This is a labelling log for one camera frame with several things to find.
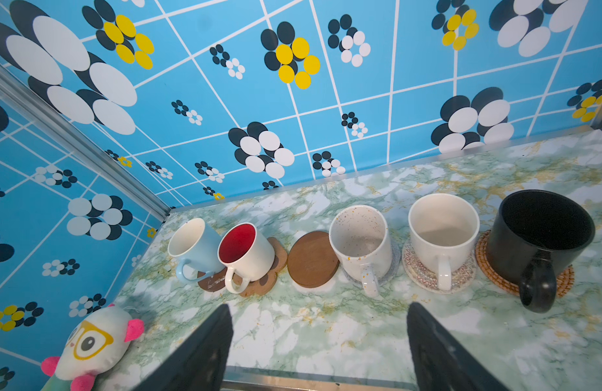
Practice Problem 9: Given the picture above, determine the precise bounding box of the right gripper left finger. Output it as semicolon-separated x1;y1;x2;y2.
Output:
136;304;234;391

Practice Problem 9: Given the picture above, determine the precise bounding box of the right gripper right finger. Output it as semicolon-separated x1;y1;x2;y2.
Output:
407;302;507;390

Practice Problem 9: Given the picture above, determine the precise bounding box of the dark brown round coaster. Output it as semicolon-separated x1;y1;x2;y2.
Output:
198;268;227;293

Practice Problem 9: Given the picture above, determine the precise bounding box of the multicolour woven round coaster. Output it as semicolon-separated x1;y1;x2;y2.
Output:
401;241;477;295

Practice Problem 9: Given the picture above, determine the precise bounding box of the cork paw print coaster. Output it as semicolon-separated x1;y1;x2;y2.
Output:
240;237;288;297

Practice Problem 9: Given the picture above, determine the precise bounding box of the grey woven round coaster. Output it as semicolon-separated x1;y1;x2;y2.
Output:
343;243;401;288

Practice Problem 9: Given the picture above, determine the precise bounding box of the light blue mug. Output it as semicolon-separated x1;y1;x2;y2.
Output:
167;218;224;284

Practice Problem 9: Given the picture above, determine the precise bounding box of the red interior mug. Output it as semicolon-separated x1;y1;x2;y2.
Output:
217;223;275;294

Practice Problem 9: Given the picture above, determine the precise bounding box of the white mug back row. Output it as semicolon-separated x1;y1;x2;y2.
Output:
408;193;480;291

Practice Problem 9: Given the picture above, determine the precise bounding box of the rattan round coaster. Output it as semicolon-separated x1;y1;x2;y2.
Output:
475;231;575;298

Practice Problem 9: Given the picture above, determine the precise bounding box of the brown wooden round coaster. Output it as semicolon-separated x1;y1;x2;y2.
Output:
287;231;339;288

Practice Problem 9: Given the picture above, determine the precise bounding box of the black mug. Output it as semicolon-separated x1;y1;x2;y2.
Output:
486;190;595;313

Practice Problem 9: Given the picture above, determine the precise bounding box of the plush toy white pink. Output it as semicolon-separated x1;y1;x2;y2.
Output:
41;305;145;390

